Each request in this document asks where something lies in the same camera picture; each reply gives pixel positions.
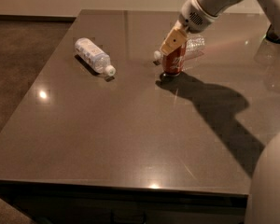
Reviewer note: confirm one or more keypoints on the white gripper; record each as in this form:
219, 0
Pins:
192, 19

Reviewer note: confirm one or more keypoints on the red coke can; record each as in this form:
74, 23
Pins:
172, 64

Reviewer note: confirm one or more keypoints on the clear empty water bottle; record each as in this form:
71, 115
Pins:
195, 46

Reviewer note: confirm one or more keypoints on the white labelled water bottle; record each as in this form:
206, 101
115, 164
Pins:
95, 57

